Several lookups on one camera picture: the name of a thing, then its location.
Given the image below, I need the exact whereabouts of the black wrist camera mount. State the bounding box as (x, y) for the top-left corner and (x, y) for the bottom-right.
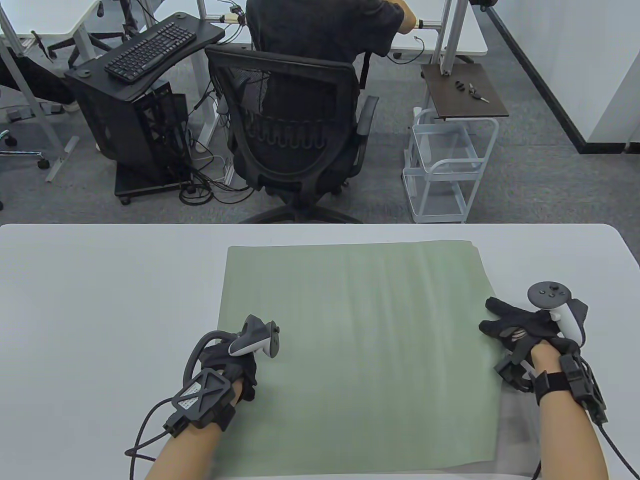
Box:
(162, 369), (238, 439)
(494, 350), (609, 426)

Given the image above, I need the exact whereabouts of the person's right hand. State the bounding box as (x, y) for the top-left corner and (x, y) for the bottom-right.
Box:
(479, 296), (583, 362)

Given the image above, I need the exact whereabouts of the silver chair base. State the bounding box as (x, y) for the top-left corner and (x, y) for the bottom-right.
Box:
(0, 129), (51, 169)

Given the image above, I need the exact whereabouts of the green desk mat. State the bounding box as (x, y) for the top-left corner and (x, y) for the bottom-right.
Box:
(212, 241), (506, 479)

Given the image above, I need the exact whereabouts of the black computer tower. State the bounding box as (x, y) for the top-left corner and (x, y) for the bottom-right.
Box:
(66, 77), (193, 186)

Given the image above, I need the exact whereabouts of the black mesh office chair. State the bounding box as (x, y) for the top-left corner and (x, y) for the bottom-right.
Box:
(205, 45), (380, 224)

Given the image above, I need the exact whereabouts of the black floor cable bundle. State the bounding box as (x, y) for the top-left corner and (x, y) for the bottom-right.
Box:
(179, 150), (253, 206)

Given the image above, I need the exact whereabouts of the silver aluminium frame post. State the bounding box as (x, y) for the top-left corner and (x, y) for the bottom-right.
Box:
(434, 0), (468, 77)

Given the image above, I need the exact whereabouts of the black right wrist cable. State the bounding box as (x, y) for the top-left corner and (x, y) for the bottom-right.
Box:
(531, 422), (640, 480)

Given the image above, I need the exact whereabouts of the black rolling computer stand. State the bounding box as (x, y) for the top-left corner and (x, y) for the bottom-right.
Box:
(114, 161), (196, 206)

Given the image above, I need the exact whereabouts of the black computer desk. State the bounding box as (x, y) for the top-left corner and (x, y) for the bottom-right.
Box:
(65, 12), (227, 101)

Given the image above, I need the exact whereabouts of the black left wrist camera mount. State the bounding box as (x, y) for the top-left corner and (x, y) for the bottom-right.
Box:
(162, 369), (238, 439)

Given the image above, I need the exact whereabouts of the white desk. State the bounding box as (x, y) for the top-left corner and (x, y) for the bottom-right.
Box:
(390, 0), (488, 57)
(0, 0), (101, 38)

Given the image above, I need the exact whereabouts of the person's left forearm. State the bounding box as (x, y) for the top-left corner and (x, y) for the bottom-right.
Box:
(144, 380), (246, 480)

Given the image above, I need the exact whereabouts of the black chair base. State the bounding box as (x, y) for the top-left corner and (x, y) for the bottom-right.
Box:
(47, 0), (143, 68)

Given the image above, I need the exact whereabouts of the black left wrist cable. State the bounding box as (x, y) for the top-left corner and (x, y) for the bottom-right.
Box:
(125, 399), (173, 480)

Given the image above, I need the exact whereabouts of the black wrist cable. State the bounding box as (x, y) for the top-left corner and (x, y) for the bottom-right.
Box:
(531, 422), (640, 480)
(125, 399), (173, 480)

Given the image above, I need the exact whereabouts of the white wire cart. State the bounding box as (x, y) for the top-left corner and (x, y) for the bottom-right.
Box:
(402, 107), (500, 224)

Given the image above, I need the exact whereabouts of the person's right forearm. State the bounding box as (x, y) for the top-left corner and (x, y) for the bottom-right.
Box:
(529, 342), (610, 480)

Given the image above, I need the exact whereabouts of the grey white hand controller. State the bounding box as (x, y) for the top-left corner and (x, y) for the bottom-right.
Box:
(229, 315), (281, 359)
(527, 281), (590, 347)

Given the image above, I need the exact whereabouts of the person's left hand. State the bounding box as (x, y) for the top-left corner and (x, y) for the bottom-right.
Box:
(200, 342), (259, 402)

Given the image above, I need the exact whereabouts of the brown side table top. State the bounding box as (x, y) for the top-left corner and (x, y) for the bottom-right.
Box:
(420, 62), (510, 121)

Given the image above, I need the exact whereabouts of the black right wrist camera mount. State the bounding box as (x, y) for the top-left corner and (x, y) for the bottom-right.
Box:
(494, 350), (609, 426)

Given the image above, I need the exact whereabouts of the grey desk mat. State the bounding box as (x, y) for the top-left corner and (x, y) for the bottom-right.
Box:
(280, 385), (546, 479)

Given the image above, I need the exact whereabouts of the grey metal frame leg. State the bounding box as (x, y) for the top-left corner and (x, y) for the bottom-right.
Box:
(0, 7), (81, 183)

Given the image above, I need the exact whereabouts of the black keyboard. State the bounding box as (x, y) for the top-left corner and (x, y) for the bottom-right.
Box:
(104, 21), (198, 83)

